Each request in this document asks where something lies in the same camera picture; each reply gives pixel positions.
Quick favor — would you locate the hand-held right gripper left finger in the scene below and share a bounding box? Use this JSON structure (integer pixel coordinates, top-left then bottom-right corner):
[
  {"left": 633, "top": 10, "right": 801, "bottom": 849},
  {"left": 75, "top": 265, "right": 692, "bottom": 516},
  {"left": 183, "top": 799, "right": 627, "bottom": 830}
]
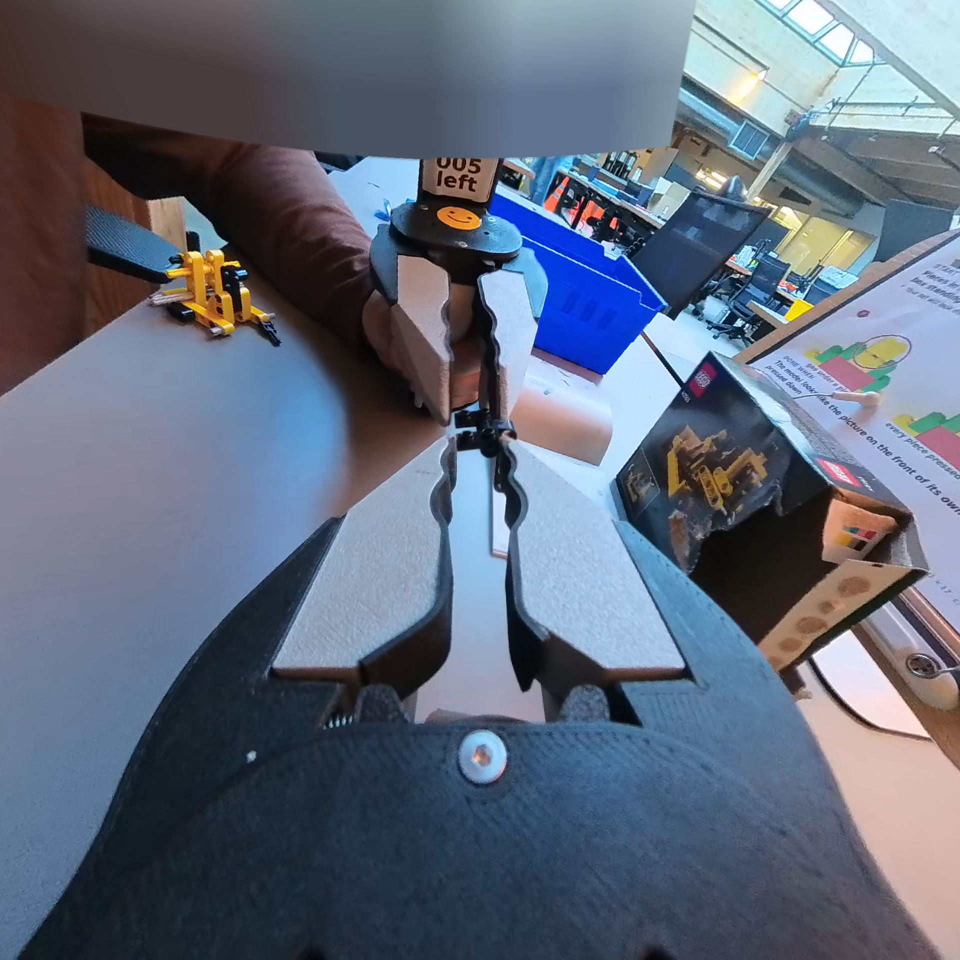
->
[{"left": 272, "top": 437, "right": 457, "bottom": 696}]

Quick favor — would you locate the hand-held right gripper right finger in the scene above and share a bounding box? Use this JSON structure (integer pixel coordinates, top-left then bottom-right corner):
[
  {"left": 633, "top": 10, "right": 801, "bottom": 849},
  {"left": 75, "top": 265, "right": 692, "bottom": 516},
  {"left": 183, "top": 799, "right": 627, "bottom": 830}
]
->
[{"left": 498, "top": 441, "right": 688, "bottom": 693}]

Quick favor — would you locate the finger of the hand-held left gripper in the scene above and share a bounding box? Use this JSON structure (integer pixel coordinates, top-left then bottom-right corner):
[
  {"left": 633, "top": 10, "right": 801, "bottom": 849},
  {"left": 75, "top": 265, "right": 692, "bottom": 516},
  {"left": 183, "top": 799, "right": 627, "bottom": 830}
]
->
[
  {"left": 388, "top": 255, "right": 456, "bottom": 426},
  {"left": 474, "top": 271, "right": 539, "bottom": 423}
]

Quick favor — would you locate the black lego beam assembly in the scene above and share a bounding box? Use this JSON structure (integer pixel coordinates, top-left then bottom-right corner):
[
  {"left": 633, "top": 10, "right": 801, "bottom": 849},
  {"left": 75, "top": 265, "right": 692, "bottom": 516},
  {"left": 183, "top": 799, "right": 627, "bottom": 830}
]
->
[{"left": 448, "top": 407, "right": 520, "bottom": 494}]

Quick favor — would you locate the person's left forearm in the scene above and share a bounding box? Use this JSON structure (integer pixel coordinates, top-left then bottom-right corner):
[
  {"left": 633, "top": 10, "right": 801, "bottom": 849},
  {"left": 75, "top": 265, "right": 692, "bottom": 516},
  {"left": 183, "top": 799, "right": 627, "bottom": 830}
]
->
[{"left": 81, "top": 112, "right": 378, "bottom": 348}]

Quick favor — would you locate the dark lego set box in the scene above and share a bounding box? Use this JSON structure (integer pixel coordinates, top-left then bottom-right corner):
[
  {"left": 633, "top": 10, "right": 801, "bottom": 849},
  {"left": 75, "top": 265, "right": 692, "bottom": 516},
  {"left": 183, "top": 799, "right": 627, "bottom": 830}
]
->
[{"left": 609, "top": 351, "right": 933, "bottom": 674}]

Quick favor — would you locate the yellow lego model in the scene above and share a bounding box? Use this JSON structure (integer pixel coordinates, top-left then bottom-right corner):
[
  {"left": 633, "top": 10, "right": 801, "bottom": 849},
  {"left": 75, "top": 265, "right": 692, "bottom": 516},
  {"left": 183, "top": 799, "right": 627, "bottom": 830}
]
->
[{"left": 148, "top": 247, "right": 284, "bottom": 348}]

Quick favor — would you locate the person's left hand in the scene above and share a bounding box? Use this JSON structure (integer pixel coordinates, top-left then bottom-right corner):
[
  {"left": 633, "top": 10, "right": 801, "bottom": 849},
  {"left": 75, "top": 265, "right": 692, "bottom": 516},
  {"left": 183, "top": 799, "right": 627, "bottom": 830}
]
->
[{"left": 362, "top": 281, "right": 489, "bottom": 412}]

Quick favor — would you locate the blue plastic bin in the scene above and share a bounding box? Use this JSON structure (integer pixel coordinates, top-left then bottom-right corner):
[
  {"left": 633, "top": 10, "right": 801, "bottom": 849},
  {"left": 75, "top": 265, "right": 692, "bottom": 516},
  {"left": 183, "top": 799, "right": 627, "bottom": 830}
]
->
[{"left": 487, "top": 186, "right": 670, "bottom": 378}]

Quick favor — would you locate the white poster clamp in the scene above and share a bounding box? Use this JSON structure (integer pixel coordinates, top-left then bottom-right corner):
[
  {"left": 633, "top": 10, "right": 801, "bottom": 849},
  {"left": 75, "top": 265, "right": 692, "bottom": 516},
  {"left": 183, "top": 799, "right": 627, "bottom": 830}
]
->
[{"left": 902, "top": 651, "right": 960, "bottom": 711}]

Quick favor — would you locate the printed instruction poster board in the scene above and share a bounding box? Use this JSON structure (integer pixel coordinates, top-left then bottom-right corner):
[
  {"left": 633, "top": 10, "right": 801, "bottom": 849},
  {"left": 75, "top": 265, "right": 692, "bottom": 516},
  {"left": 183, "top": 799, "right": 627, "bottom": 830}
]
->
[{"left": 738, "top": 228, "right": 960, "bottom": 603}]

